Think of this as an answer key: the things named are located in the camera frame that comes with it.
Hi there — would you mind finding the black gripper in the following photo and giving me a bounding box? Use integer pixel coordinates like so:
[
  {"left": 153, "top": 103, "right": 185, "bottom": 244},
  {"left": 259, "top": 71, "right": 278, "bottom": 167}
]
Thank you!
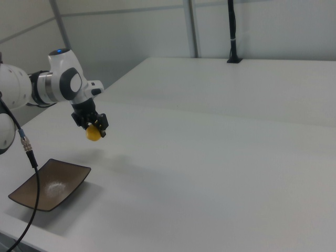
[{"left": 70, "top": 97, "right": 109, "bottom": 139}]

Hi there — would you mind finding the yellow potato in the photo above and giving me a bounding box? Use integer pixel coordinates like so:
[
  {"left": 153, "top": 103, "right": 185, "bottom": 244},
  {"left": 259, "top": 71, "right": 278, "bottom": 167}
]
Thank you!
[{"left": 86, "top": 124, "right": 103, "bottom": 142}]

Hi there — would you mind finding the brown square ceramic plate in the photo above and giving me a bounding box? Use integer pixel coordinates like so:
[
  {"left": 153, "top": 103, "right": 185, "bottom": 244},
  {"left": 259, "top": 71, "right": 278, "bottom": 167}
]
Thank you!
[{"left": 7, "top": 158, "right": 92, "bottom": 212}]

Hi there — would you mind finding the black pole stand white band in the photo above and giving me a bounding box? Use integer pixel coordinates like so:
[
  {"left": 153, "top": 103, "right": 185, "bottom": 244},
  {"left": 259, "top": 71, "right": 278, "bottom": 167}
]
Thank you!
[{"left": 226, "top": 0, "right": 244, "bottom": 65}]

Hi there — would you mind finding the black cable metal connector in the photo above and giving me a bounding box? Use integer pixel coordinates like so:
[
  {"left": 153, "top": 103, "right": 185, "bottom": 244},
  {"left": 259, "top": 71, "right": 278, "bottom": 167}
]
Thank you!
[{"left": 0, "top": 90, "right": 40, "bottom": 252}]

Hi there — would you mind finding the grey partition frame post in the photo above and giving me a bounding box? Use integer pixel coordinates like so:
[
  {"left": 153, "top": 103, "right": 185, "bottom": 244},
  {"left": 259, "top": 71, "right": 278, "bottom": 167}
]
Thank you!
[
  {"left": 188, "top": 0, "right": 200, "bottom": 59},
  {"left": 49, "top": 0, "right": 72, "bottom": 51}
]

